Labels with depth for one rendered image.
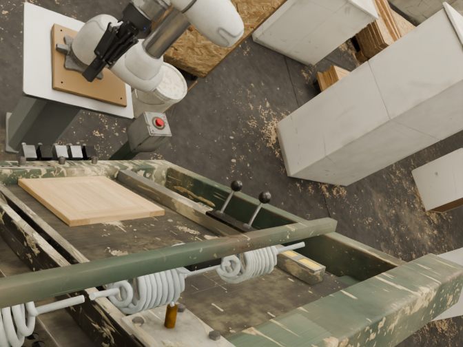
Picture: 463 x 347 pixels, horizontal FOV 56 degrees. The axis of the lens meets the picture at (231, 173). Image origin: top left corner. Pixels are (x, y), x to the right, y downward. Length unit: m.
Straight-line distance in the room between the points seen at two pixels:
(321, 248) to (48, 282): 1.05
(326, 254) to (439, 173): 4.86
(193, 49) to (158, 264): 3.04
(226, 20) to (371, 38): 5.56
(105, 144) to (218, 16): 1.89
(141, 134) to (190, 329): 1.39
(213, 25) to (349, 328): 0.81
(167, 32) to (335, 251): 1.11
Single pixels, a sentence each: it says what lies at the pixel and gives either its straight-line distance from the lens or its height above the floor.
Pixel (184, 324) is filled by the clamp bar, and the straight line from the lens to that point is 0.66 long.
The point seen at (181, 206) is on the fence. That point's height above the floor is 1.22.
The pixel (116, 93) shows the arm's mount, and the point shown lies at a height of 0.77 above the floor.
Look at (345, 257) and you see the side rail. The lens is 1.34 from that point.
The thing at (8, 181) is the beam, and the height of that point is 0.89.
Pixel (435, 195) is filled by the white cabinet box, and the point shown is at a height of 0.18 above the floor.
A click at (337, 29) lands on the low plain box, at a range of 5.00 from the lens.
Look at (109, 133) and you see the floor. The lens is 3.02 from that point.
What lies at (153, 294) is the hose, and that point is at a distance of 0.56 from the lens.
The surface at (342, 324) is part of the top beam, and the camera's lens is 0.78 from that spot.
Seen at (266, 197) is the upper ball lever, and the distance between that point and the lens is 1.26.
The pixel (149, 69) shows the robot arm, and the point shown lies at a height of 1.02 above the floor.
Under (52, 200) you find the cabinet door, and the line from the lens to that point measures 1.42.
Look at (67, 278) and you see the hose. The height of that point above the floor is 1.91.
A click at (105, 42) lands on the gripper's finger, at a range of 1.22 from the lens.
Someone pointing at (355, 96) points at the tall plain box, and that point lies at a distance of 3.69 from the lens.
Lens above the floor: 2.31
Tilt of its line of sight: 41 degrees down
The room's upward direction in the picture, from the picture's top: 57 degrees clockwise
